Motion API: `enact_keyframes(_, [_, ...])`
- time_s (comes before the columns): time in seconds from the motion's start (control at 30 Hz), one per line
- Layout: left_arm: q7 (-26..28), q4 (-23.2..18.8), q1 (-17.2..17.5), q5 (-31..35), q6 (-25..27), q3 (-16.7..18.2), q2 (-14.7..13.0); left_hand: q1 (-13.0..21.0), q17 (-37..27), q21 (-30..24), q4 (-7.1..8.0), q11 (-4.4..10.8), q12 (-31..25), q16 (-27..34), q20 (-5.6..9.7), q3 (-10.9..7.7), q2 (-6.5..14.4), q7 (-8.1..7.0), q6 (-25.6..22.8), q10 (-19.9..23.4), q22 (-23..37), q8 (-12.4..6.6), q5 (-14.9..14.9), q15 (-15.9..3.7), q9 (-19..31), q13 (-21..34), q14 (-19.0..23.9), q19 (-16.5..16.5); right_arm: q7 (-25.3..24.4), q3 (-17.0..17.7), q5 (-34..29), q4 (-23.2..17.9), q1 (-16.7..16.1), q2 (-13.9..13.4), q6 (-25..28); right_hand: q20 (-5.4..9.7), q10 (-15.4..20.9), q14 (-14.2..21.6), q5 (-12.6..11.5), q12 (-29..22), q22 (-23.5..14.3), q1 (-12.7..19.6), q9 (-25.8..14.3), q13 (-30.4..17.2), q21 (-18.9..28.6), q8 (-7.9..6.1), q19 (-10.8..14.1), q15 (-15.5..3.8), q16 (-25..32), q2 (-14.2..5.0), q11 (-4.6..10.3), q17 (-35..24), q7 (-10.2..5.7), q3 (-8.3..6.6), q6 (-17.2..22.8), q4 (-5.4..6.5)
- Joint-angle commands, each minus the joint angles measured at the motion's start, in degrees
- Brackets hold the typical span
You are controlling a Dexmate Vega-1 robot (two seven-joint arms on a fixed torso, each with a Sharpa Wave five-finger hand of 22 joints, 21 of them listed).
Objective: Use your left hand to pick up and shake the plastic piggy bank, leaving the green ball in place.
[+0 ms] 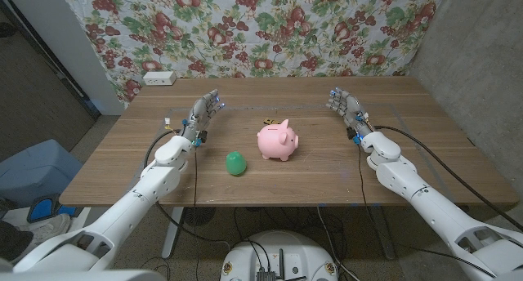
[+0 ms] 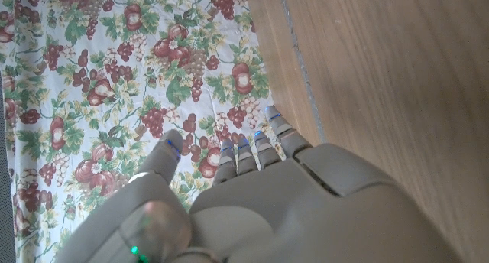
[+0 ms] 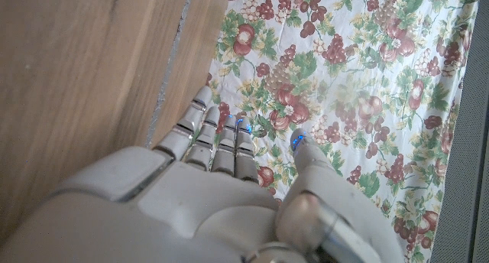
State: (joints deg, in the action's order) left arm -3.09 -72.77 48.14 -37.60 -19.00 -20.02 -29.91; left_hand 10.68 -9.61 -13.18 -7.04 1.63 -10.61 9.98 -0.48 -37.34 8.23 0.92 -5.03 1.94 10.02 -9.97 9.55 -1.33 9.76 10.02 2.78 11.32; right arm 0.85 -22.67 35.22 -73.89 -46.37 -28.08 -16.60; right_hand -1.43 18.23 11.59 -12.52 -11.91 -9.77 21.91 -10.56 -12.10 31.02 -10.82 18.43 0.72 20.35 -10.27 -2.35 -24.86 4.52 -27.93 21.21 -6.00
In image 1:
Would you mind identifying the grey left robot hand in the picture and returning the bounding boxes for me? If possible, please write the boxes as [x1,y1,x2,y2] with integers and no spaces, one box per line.
[178,88,226,148]

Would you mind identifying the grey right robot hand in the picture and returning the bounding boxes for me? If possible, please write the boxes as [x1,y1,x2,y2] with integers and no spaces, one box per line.
[325,87,375,145]

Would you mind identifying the blue plastic bin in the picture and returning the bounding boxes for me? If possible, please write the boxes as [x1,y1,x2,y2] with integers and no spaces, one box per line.
[0,139,84,208]

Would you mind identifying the thin black left wrist cable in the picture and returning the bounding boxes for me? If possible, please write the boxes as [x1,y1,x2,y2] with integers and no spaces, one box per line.
[191,144,199,281]

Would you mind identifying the white power strip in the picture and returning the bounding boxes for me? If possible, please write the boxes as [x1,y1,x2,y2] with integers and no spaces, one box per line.
[142,70,177,87]

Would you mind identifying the pink plastic piggy bank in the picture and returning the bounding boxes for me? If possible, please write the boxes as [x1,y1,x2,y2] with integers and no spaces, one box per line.
[256,118,300,163]

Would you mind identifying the green ball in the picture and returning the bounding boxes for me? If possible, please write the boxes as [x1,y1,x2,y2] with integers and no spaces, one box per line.
[225,150,248,177]

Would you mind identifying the dark trouser leg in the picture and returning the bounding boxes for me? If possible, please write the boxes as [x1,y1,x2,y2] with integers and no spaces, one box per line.
[0,219,34,261]

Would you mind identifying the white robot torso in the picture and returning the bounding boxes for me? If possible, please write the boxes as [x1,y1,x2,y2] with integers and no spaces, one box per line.
[219,230,339,281]

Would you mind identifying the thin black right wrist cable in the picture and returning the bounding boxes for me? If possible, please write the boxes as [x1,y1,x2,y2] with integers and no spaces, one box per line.
[357,144,393,249]

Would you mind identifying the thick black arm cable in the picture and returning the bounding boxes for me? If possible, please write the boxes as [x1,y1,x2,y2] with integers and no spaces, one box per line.
[373,125,523,232]
[143,128,232,249]

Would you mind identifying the white table leg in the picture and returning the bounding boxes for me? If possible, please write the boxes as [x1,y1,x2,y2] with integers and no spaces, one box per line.
[161,206,185,260]

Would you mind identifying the floral fruit print backdrop cloth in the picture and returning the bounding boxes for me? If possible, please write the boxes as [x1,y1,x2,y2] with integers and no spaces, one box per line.
[56,0,449,109]

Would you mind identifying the grey table leg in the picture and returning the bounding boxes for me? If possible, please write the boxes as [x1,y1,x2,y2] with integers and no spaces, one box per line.
[369,205,397,261]

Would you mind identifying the grey sneaker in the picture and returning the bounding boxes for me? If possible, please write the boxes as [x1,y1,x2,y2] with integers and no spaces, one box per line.
[16,213,73,249]

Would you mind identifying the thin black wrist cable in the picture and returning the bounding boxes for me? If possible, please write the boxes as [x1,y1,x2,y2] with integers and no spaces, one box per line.
[191,144,199,281]
[357,144,393,249]

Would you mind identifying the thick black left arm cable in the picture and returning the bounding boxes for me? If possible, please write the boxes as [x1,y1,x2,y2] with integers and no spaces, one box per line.
[143,128,232,249]

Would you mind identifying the black round floor fan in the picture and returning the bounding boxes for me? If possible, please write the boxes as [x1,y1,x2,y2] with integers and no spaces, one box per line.
[182,206,217,227]

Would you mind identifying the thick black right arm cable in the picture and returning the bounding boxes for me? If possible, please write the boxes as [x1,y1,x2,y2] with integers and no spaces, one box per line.
[373,125,523,232]

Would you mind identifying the blue and black pad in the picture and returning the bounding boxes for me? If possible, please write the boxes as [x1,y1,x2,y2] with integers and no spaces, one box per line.
[26,193,78,224]

